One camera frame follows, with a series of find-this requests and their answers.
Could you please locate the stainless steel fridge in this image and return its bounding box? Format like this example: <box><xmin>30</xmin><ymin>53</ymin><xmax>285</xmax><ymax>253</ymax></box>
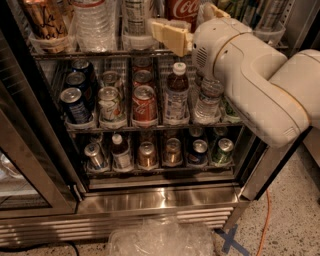
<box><xmin>0</xmin><ymin>0</ymin><xmax>319</xmax><ymax>247</ymax></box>

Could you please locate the silver blue slim can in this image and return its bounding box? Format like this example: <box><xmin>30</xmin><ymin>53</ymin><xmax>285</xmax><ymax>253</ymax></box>
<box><xmin>250</xmin><ymin>0</ymin><xmax>289</xmax><ymax>47</ymax></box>

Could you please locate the brown tea bottle bottom shelf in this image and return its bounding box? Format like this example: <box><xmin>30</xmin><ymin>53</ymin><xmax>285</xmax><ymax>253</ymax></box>
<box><xmin>111</xmin><ymin>133</ymin><xmax>131</xmax><ymax>169</ymax></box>

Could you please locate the silver slim can bottom shelf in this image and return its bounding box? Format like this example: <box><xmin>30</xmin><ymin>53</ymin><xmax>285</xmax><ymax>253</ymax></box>
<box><xmin>84</xmin><ymin>143</ymin><xmax>106</xmax><ymax>170</ymax></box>

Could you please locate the blue pepsi can back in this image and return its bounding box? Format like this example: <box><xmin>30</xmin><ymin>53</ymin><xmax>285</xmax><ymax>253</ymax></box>
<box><xmin>71</xmin><ymin>59</ymin><xmax>97</xmax><ymax>86</ymax></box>

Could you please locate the blue pepsi can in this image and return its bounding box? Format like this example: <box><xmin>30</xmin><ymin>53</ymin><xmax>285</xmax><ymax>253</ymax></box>
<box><xmin>60</xmin><ymin>87</ymin><xmax>91</xmax><ymax>124</ymax></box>
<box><xmin>65</xmin><ymin>72</ymin><xmax>94</xmax><ymax>110</ymax></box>
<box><xmin>71</xmin><ymin>59</ymin><xmax>97</xmax><ymax>86</ymax></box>

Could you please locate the red coke can front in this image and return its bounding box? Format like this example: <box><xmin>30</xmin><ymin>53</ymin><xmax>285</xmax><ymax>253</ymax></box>
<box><xmin>132</xmin><ymin>85</ymin><xmax>157</xmax><ymax>121</ymax></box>

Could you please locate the green can bottom shelf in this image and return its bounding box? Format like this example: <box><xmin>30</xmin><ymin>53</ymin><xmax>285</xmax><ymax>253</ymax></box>
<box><xmin>212</xmin><ymin>138</ymin><xmax>234</xmax><ymax>164</ymax></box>

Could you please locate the blue pepsi can front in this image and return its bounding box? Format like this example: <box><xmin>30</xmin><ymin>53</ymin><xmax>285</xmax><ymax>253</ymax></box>
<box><xmin>60</xmin><ymin>87</ymin><xmax>91</xmax><ymax>124</ymax></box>

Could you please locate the red coke can back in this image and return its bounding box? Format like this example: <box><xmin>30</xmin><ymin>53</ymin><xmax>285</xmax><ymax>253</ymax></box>
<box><xmin>132</xmin><ymin>57</ymin><xmax>153</xmax><ymax>72</ymax></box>

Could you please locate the clear water bottle middle shelf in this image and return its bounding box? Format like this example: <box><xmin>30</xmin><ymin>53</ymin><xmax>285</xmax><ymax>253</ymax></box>
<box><xmin>194</xmin><ymin>77</ymin><xmax>224</xmax><ymax>119</ymax></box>

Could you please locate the red coke can top shelf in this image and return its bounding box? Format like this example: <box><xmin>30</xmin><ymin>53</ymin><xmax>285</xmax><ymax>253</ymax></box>
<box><xmin>164</xmin><ymin>0</ymin><xmax>200</xmax><ymax>32</ymax></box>

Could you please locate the blue pepsi can middle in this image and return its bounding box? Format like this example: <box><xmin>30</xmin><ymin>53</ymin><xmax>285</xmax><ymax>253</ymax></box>
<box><xmin>65</xmin><ymin>72</ymin><xmax>94</xmax><ymax>110</ymax></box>

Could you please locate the clear plastic bin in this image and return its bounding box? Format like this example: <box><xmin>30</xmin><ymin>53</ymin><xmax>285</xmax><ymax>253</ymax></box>
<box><xmin>107</xmin><ymin>220</ymin><xmax>215</xmax><ymax>256</ymax></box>

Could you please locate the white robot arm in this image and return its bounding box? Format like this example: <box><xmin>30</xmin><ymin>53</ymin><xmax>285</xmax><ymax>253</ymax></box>
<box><xmin>147</xmin><ymin>4</ymin><xmax>320</xmax><ymax>148</ymax></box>

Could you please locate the orange cable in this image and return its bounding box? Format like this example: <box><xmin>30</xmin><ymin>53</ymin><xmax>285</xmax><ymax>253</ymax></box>
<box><xmin>255</xmin><ymin>189</ymin><xmax>272</xmax><ymax>256</ymax></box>

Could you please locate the orange can bottom shelf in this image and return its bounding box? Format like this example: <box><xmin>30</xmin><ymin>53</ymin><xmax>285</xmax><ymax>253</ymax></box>
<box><xmin>138</xmin><ymin>141</ymin><xmax>157</xmax><ymax>167</ymax></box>

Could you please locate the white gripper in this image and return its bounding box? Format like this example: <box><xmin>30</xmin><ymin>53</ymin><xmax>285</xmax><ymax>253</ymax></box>
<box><xmin>147</xmin><ymin>3</ymin><xmax>252</xmax><ymax>78</ymax></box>

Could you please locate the gold can bottom shelf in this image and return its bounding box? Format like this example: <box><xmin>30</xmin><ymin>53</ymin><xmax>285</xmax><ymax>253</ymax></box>
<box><xmin>164</xmin><ymin>138</ymin><xmax>182</xmax><ymax>165</ymax></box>

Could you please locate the clear water bottle top shelf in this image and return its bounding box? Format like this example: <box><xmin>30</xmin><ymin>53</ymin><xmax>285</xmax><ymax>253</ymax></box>
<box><xmin>72</xmin><ymin>0</ymin><xmax>115</xmax><ymax>53</ymax></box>

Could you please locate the glass fridge door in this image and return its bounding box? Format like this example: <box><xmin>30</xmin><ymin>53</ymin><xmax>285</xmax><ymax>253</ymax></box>
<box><xmin>0</xmin><ymin>39</ymin><xmax>76</xmax><ymax>219</ymax></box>

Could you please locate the red coke can middle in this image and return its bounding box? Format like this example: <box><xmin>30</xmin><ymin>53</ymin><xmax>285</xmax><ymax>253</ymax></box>
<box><xmin>133</xmin><ymin>70</ymin><xmax>154</xmax><ymax>87</ymax></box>

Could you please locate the clear water bottle shelf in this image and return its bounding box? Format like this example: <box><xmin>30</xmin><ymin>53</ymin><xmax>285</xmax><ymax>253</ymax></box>
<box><xmin>194</xmin><ymin>77</ymin><xmax>224</xmax><ymax>119</ymax></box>
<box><xmin>72</xmin><ymin>0</ymin><xmax>115</xmax><ymax>53</ymax></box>

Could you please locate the blue tape cross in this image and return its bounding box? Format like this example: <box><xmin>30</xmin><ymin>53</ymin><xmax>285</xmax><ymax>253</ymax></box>
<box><xmin>215</xmin><ymin>224</ymin><xmax>250</xmax><ymax>256</ymax></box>

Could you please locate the blue can bottom shelf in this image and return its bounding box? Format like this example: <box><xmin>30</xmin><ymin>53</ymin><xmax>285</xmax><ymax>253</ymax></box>
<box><xmin>188</xmin><ymin>139</ymin><xmax>208</xmax><ymax>165</ymax></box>

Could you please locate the white green can back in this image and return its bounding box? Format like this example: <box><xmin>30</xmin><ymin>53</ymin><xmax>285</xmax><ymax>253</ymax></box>
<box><xmin>101</xmin><ymin>70</ymin><xmax>123</xmax><ymax>91</ymax></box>

